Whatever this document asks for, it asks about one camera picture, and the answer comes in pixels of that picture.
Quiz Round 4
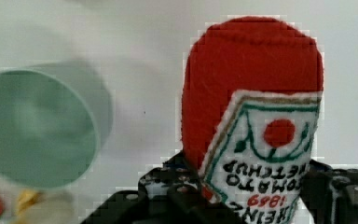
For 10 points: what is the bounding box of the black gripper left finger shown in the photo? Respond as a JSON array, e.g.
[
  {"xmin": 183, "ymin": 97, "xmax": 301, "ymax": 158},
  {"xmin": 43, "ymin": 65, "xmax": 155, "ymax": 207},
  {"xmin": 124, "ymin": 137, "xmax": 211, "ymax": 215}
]
[{"xmin": 138, "ymin": 151, "xmax": 204, "ymax": 202}]

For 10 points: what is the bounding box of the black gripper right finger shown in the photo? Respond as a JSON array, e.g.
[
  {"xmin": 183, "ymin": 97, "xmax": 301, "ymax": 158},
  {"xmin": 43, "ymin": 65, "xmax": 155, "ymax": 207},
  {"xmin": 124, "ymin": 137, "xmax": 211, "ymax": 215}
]
[{"xmin": 300, "ymin": 160, "xmax": 358, "ymax": 224}]

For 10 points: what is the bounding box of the red felt ketchup bottle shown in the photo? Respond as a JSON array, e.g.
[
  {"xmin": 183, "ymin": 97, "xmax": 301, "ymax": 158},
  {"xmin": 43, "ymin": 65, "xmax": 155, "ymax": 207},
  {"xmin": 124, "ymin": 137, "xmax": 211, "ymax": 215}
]
[{"xmin": 181, "ymin": 17, "xmax": 324, "ymax": 224}]

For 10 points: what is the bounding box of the yellow and white toy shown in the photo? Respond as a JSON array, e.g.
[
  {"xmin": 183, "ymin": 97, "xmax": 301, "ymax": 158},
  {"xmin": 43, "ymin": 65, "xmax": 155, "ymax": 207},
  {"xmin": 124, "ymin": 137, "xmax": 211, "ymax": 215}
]
[{"xmin": 10, "ymin": 189, "xmax": 74, "ymax": 224}]

